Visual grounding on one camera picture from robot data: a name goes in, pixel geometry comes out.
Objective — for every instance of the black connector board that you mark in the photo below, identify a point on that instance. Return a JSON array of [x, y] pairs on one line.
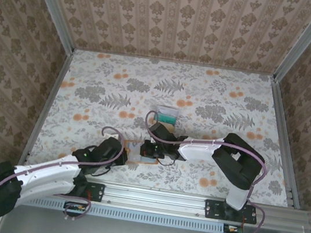
[[75, 208]]

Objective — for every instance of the white grey card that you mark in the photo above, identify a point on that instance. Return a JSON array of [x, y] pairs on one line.
[[168, 110]]

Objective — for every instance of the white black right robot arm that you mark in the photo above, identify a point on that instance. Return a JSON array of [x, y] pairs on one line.
[[197, 152]]

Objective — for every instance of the aluminium table edge rail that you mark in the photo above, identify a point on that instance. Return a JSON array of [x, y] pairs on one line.
[[285, 141], [50, 106]]

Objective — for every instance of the light blue card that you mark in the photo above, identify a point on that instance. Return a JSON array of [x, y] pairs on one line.
[[135, 151]]

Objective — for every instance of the teal card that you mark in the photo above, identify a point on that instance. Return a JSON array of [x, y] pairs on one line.
[[168, 119]]

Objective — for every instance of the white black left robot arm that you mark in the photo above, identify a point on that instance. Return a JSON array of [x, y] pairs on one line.
[[47, 172]]

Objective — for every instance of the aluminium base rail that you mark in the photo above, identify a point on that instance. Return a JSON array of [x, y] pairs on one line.
[[154, 200]]

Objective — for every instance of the aluminium frame post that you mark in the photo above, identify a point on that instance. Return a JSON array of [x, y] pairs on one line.
[[52, 4], [301, 41]]

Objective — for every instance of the clear orange-edged card holder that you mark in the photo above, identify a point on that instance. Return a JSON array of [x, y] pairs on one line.
[[132, 160]]

